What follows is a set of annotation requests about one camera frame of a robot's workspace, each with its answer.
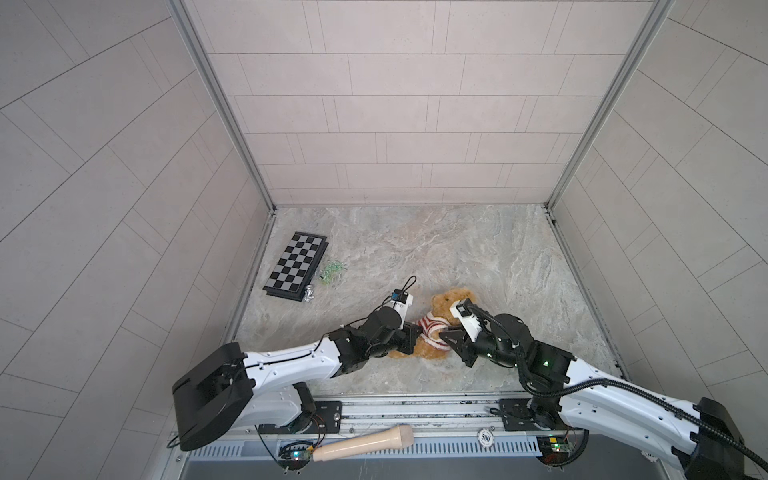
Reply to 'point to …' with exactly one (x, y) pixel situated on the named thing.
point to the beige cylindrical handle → (376, 441)
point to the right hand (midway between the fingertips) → (441, 340)
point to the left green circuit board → (294, 455)
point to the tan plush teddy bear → (440, 306)
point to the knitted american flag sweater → (428, 324)
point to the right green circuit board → (553, 451)
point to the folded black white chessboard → (297, 267)
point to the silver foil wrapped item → (308, 293)
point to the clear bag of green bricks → (327, 276)
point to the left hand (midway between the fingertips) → (430, 332)
